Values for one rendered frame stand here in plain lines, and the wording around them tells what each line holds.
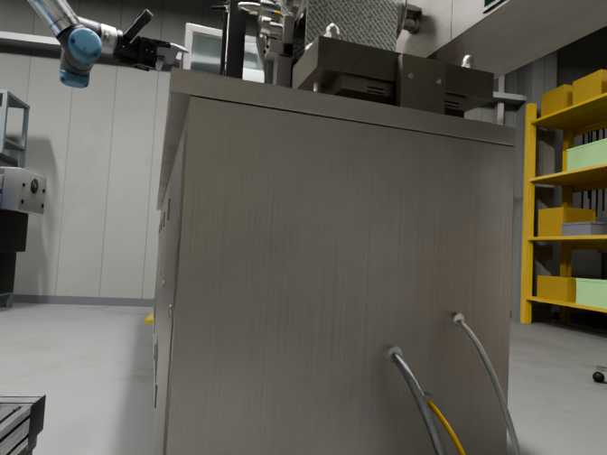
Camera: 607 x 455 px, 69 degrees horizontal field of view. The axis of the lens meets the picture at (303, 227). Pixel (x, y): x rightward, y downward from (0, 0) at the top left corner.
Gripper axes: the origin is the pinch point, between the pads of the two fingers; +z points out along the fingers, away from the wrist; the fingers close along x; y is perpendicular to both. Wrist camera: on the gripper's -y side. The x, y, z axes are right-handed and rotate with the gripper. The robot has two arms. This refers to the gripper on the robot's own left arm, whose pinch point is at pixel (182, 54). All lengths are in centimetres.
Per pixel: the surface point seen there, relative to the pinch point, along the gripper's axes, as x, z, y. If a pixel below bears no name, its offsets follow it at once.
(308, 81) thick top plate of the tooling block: 69, 4, 17
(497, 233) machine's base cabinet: 96, 34, 42
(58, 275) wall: -334, 12, 143
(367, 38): 60, 25, 0
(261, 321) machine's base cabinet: 85, -10, 61
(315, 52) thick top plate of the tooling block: 75, 1, 14
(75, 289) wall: -325, 27, 155
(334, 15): 57, 17, -3
